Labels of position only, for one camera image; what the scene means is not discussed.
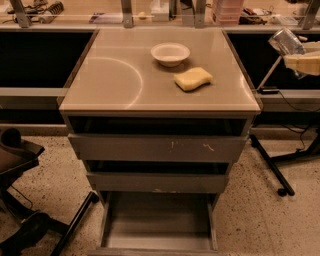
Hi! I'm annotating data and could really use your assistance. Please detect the grey top drawer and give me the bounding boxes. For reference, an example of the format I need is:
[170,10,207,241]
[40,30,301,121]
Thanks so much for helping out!
[68,134,247,162]

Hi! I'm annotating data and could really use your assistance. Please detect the grey middle drawer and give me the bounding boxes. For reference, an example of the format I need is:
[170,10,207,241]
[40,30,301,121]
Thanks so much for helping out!
[87,172,228,193]

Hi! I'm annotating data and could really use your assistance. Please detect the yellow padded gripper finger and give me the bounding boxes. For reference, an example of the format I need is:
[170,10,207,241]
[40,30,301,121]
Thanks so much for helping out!
[303,41,320,53]
[284,53,320,76]

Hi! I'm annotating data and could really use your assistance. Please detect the silver redbull can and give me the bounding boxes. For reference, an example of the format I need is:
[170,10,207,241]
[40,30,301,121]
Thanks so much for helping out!
[268,28,306,56]

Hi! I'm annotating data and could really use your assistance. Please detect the white bowl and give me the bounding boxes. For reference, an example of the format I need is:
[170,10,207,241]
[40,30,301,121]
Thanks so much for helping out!
[151,43,190,67]

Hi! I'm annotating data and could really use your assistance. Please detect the grey drawer cabinet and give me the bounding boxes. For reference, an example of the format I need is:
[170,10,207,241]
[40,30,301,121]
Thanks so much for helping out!
[56,27,263,201]

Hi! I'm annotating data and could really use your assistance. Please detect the yellow sponge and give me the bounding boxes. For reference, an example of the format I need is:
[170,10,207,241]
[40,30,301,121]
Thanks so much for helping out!
[174,67,213,92]

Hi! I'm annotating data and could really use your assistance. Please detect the pink stacked boxes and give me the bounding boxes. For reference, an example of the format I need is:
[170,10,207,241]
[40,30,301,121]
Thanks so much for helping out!
[212,0,244,26]

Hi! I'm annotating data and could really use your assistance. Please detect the grey open bottom drawer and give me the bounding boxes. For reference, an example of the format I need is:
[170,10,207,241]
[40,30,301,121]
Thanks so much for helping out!
[88,192,219,256]

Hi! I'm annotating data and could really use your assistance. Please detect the white rod with black base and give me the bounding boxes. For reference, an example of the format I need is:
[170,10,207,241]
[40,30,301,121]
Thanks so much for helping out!
[256,56,282,94]

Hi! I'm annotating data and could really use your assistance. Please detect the black stand right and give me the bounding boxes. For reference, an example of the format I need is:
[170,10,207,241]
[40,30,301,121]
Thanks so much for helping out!
[249,128,320,197]

